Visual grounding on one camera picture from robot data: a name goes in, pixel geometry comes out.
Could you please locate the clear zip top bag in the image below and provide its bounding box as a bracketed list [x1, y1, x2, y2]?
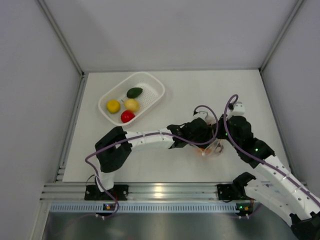
[195, 139, 224, 158]

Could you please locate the yellow fake pear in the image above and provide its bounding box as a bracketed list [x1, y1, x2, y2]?
[124, 98, 140, 113]

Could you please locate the red yellow fake apple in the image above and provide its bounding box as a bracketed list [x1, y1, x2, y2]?
[120, 110, 135, 123]

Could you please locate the green fake avocado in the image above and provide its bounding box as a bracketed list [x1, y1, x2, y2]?
[126, 87, 143, 99]

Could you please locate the yellow green fake lemon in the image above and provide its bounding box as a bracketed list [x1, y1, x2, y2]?
[106, 99, 121, 114]

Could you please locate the orange fake fruit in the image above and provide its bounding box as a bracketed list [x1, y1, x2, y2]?
[196, 148, 206, 156]

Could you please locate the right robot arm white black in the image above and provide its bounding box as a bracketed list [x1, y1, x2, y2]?
[217, 114, 320, 240]

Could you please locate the white perforated plastic basket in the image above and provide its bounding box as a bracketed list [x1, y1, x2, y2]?
[98, 72, 165, 128]

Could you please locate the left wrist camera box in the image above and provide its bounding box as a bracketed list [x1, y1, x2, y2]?
[193, 111, 209, 121]

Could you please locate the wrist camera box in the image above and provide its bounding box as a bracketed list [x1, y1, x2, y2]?
[193, 111, 209, 121]
[227, 102, 246, 118]

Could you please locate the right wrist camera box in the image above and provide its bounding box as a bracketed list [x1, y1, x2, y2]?
[227, 102, 246, 118]

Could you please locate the aluminium corner frame post left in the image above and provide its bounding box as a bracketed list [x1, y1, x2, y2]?
[37, 0, 86, 76]

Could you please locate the aluminium corner frame post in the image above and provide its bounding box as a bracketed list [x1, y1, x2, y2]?
[259, 0, 306, 73]
[37, 0, 86, 76]

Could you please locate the aluminium corner frame post right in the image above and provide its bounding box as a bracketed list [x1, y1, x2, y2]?
[259, 0, 306, 73]

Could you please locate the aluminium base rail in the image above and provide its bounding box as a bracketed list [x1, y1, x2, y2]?
[39, 181, 311, 202]

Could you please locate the white slotted cable duct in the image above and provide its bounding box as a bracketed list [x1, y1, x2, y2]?
[50, 202, 240, 214]

